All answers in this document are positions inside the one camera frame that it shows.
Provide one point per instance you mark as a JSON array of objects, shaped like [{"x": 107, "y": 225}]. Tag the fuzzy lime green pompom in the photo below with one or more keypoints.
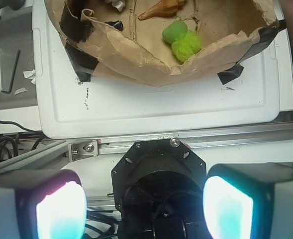
[{"x": 186, "y": 45}]

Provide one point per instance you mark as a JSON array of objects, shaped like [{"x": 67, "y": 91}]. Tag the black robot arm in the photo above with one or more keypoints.
[{"x": 161, "y": 191}]

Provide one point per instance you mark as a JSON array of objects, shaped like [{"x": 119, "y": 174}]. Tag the crumpled white paper ball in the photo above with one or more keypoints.
[{"x": 118, "y": 4}]

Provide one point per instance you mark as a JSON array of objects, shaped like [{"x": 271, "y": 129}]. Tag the brown spiral sea shell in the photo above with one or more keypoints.
[{"x": 164, "y": 8}]

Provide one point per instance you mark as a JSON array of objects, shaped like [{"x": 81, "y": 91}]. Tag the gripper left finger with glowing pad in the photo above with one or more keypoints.
[{"x": 41, "y": 204}]

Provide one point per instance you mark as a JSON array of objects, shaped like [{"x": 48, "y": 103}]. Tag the black allen key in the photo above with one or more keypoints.
[{"x": 8, "y": 66}]

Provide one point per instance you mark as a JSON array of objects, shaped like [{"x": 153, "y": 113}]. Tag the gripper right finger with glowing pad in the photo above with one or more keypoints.
[{"x": 249, "y": 201}]

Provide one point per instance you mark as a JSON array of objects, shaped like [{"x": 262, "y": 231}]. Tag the aluminium extrusion rail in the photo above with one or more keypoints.
[{"x": 56, "y": 154}]

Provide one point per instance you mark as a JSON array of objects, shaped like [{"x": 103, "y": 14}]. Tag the smooth green ball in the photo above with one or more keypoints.
[{"x": 171, "y": 33}]

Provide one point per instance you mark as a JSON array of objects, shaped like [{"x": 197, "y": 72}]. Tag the brown paper bag bin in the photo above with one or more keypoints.
[{"x": 101, "y": 41}]

